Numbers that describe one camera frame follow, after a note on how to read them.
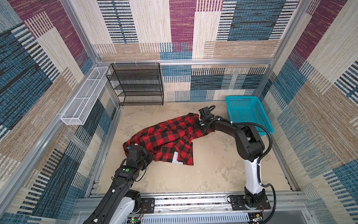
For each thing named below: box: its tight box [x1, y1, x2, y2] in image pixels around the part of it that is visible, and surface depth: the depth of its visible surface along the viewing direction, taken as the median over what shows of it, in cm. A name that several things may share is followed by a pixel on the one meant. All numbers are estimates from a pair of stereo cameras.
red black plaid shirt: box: [123, 112, 212, 166], surface depth 95 cm
